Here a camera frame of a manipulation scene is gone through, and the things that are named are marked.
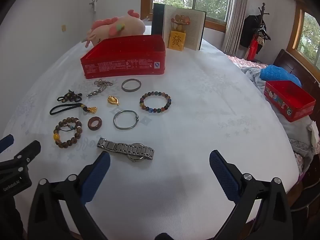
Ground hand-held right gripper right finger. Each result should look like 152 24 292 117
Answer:
209 150 293 240

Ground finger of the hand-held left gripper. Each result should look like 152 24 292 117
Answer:
0 134 14 153
0 140 41 172

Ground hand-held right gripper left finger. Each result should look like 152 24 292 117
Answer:
27 151 111 240

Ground black cord with gold charm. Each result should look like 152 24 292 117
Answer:
49 103 98 116

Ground black beaded knot cord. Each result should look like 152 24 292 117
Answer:
57 89 83 103

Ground thin silver bangle with clasp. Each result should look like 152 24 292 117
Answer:
113 110 139 130

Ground silver chain necklace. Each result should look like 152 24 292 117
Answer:
87 79 114 98

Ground multicolour bead bracelet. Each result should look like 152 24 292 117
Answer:
139 91 172 114

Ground large red plastic box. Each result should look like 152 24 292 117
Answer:
80 35 166 80

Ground silver metal wristwatch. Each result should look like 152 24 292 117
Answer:
97 137 155 162

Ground small red printed tin box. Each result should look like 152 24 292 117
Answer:
264 80 316 123

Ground dark metal bangle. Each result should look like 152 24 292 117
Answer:
122 79 142 92

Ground grey crumpled clothes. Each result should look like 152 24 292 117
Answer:
241 66 270 88

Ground blue knitted cloth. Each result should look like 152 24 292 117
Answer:
259 64 302 88

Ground pink patterned blanket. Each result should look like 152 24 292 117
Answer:
227 55 268 68

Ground dark wooden headboard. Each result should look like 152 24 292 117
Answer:
272 49 320 115

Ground red bag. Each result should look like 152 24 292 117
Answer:
246 39 259 61

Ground mouse figurine on cheese block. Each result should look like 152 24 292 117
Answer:
168 14 191 51

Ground open book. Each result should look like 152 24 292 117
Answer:
151 3 207 51

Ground coat rack with dark clothes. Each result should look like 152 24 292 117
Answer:
239 2 272 48

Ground pink plush unicorn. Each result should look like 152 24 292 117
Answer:
82 9 146 48

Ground grey curtain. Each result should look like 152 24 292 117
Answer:
222 0 248 54

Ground wooden bead bracelet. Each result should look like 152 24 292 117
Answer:
53 117 82 149

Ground brown wooden ring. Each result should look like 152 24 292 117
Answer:
87 116 102 131

